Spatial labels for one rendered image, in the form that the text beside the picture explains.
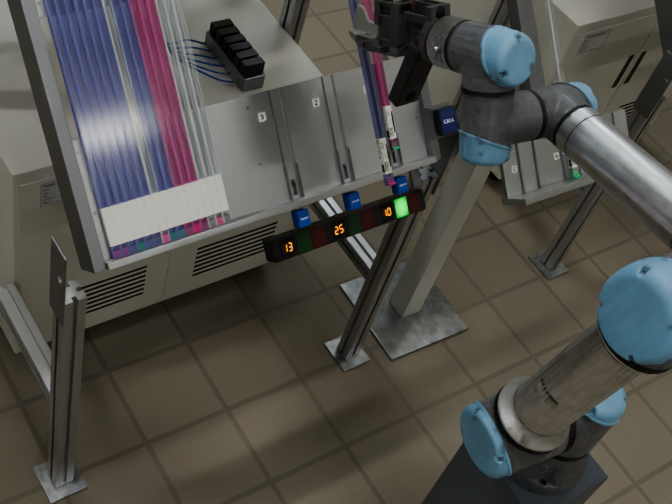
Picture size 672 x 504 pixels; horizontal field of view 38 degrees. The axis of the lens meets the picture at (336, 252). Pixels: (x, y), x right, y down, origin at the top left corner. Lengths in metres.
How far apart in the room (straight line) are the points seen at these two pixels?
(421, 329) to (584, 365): 1.25
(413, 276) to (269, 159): 0.84
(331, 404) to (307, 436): 0.11
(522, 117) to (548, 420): 0.42
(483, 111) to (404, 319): 1.21
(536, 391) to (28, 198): 0.97
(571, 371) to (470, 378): 1.18
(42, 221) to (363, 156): 0.61
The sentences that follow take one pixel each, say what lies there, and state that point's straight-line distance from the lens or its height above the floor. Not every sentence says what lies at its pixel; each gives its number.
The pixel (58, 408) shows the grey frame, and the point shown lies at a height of 0.32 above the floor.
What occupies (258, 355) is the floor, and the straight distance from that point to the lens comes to 2.34.
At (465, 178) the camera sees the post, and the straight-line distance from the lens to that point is 2.14.
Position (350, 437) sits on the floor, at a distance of 2.28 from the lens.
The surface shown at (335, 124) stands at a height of 0.80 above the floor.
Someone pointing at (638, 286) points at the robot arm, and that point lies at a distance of 1.15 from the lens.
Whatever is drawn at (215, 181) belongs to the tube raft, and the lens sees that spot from 1.59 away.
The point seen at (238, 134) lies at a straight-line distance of 1.62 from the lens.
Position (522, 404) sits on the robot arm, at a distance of 1.41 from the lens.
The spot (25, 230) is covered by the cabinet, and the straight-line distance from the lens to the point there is 1.90.
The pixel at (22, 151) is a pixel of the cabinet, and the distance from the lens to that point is 1.83.
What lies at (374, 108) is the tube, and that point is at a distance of 1.61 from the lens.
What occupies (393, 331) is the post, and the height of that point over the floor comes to 0.01.
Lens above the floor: 1.91
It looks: 48 degrees down
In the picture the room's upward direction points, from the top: 20 degrees clockwise
